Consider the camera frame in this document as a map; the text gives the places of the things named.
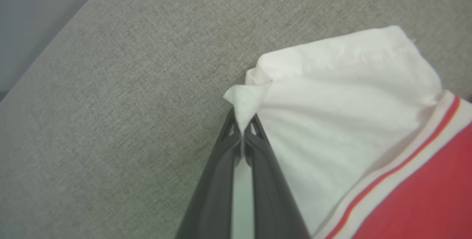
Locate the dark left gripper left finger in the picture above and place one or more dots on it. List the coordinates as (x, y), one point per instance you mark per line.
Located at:
(214, 202)

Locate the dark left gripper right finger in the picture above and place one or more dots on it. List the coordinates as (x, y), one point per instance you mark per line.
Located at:
(273, 202)

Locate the red and white shirt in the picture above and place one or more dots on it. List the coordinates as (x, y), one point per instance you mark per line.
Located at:
(350, 121)

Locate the grey fabric sofa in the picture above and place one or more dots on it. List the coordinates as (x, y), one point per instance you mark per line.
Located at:
(129, 121)

